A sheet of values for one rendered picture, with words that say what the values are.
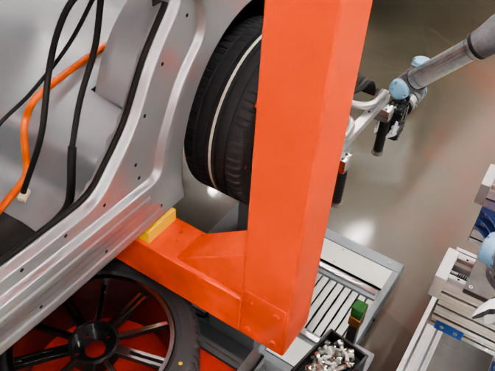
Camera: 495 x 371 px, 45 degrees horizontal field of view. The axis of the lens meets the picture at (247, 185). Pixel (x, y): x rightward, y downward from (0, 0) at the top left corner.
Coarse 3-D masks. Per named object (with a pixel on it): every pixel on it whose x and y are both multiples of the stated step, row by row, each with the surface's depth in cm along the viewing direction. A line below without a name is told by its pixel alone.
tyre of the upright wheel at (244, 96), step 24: (240, 24) 198; (216, 48) 194; (240, 48) 191; (216, 72) 191; (240, 72) 188; (216, 96) 190; (240, 96) 186; (192, 120) 195; (240, 120) 186; (192, 144) 198; (216, 144) 193; (240, 144) 188; (192, 168) 207; (216, 168) 199; (240, 168) 193; (240, 192) 203
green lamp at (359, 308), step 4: (356, 300) 180; (360, 300) 180; (356, 304) 179; (360, 304) 179; (364, 304) 179; (352, 308) 179; (356, 308) 178; (360, 308) 178; (364, 308) 178; (352, 312) 180; (356, 312) 179; (360, 312) 178; (364, 312) 178; (356, 316) 180; (360, 316) 178
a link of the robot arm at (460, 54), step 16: (480, 32) 188; (464, 48) 193; (480, 48) 188; (432, 64) 203; (448, 64) 199; (464, 64) 197; (400, 80) 214; (416, 80) 210; (432, 80) 207; (400, 96) 215
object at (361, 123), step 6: (384, 102) 205; (372, 108) 201; (378, 108) 202; (366, 114) 198; (372, 114) 198; (360, 120) 195; (366, 120) 195; (360, 126) 193; (354, 132) 190; (348, 138) 187; (354, 138) 192; (348, 144) 189; (342, 150) 185
